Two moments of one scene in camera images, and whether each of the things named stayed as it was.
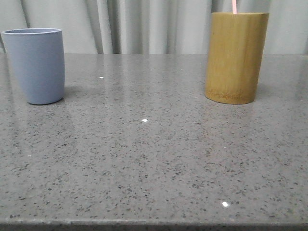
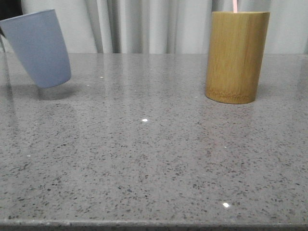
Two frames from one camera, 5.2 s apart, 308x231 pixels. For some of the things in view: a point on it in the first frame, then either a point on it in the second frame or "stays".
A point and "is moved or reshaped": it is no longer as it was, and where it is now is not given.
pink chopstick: x=234 y=6 stays
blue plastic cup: x=38 y=55 is moved or reshaped
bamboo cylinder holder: x=236 y=48 stays
